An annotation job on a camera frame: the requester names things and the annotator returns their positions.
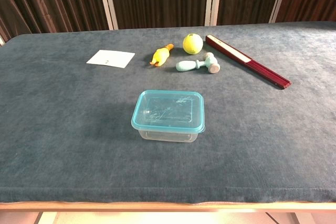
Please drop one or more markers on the blue plastic container lid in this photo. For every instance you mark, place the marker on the blue plastic container lid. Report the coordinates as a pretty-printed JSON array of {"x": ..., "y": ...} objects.
[{"x": 168, "y": 111}]

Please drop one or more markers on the yellow tennis ball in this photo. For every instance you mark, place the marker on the yellow tennis ball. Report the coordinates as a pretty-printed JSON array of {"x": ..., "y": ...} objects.
[{"x": 193, "y": 44}]

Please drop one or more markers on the dark red folded fan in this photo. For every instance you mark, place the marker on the dark red folded fan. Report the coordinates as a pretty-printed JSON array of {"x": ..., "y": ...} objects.
[{"x": 236, "y": 52}]

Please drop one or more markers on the white paper card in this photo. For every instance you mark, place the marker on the white paper card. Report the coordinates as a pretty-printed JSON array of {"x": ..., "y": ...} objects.
[{"x": 110, "y": 58}]

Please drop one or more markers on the blue-grey table cloth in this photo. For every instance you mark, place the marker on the blue-grey table cloth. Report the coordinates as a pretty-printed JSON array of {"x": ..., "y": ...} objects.
[{"x": 52, "y": 129}]

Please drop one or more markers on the yellow rubber chicken toy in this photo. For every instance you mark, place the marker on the yellow rubber chicken toy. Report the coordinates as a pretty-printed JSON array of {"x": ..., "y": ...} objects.
[{"x": 160, "y": 55}]

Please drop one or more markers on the teal toy hammer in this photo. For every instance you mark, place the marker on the teal toy hammer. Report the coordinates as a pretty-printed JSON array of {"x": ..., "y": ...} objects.
[{"x": 185, "y": 65}]

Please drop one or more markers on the clear plastic storage container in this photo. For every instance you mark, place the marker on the clear plastic storage container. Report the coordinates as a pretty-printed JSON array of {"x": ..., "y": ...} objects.
[{"x": 168, "y": 136}]

